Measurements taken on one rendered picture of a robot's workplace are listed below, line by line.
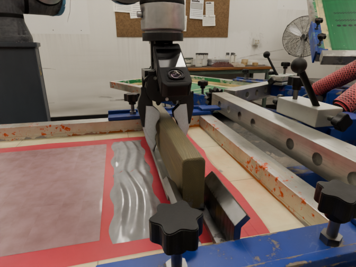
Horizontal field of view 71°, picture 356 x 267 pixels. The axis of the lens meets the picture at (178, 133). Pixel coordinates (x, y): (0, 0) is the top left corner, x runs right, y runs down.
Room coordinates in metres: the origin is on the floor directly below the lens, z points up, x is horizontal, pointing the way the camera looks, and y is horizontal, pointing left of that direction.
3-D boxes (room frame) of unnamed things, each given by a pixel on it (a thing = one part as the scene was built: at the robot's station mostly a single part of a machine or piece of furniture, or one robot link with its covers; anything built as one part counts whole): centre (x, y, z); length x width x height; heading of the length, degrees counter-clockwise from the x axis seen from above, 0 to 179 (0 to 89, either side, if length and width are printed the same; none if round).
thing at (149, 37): (0.48, 0.03, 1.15); 0.09 x 0.08 x 0.12; 13
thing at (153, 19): (0.47, 0.03, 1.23); 0.08 x 0.08 x 0.05
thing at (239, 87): (1.30, -0.18, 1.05); 1.08 x 0.61 x 0.23; 43
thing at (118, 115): (0.73, 0.05, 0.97); 0.30 x 0.05 x 0.07; 103
